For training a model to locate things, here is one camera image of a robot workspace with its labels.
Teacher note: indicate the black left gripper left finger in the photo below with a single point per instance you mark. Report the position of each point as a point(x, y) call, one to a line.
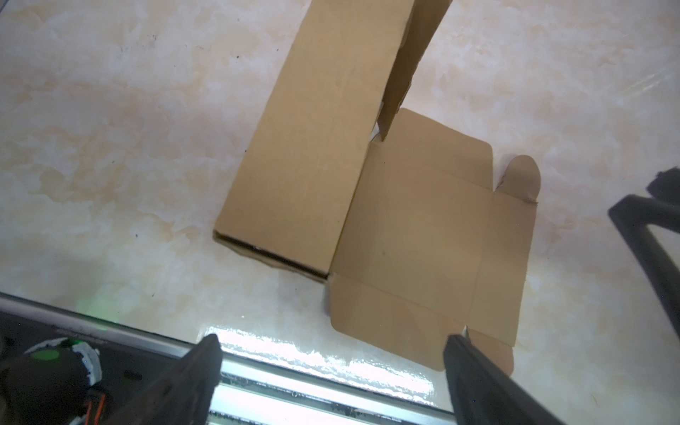
point(182, 395)

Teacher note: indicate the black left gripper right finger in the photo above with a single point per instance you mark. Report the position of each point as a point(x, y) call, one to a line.
point(481, 393)

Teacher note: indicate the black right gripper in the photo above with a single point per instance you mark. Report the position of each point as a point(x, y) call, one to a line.
point(633, 215)

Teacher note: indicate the brown cardboard box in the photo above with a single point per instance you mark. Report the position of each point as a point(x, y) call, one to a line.
point(399, 213)

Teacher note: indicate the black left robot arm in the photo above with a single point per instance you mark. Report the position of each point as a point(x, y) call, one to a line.
point(50, 385)

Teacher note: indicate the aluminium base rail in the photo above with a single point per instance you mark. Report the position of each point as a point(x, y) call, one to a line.
point(250, 392)

